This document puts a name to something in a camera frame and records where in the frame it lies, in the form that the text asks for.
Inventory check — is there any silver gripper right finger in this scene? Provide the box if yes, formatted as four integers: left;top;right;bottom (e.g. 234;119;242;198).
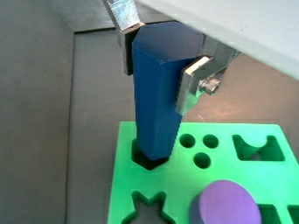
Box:
175;37;239;116

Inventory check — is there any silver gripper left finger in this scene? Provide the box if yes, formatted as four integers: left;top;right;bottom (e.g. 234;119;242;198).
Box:
103;0;145;75

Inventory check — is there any blue hexagon prism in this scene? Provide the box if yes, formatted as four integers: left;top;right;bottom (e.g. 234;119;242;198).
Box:
133;22;203;160

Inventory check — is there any green shape sorter block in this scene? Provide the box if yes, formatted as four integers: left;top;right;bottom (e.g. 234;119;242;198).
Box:
107;122;299;224

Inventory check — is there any purple cylinder peg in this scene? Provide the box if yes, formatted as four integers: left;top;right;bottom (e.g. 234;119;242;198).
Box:
190;180;262;224

